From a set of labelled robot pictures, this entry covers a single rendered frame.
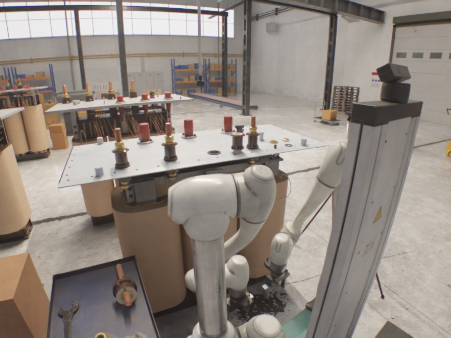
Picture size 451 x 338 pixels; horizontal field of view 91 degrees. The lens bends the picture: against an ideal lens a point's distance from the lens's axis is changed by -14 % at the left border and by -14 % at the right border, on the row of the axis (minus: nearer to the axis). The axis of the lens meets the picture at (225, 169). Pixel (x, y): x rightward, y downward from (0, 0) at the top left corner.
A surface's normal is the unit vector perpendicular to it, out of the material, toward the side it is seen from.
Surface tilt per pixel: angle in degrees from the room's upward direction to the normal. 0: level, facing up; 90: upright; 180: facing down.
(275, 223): 90
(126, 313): 0
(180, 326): 0
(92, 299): 0
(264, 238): 90
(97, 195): 90
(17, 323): 90
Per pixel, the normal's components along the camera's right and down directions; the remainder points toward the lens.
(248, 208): 0.32, 0.52
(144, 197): 0.43, 0.33
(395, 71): 0.51, -0.19
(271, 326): 0.09, -0.94
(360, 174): -0.81, 0.21
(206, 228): 0.16, 0.28
